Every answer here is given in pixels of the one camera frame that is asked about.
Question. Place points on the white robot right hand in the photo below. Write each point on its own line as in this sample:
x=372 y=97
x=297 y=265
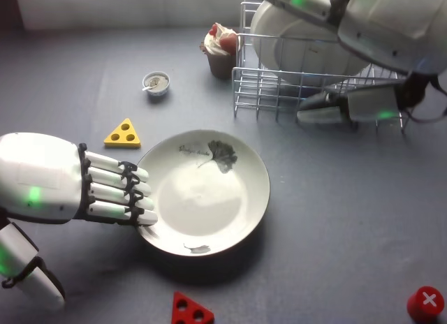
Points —
x=391 y=23

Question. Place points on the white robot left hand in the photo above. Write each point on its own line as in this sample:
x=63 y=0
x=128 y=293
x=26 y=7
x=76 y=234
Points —
x=35 y=177

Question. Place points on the white plate with leaf print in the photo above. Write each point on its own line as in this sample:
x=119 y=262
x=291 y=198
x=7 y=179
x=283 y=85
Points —
x=297 y=55
x=209 y=198

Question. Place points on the yellow triangle block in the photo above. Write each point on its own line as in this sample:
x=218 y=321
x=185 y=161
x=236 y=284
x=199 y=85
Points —
x=120 y=142

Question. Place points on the small white spoon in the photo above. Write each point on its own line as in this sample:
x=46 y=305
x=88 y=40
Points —
x=148 y=88

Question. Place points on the small white bowl green filling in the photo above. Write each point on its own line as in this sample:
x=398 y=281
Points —
x=160 y=90

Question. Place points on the toy cupcake with strawberries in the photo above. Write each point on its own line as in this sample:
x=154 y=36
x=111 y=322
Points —
x=220 y=58

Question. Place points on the grey table cloth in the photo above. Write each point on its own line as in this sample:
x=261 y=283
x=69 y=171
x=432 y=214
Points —
x=331 y=215

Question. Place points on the red triangle block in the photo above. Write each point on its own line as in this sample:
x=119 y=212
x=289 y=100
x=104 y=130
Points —
x=188 y=315

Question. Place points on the red cylinder with white cross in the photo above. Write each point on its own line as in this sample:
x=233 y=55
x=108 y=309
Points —
x=424 y=306

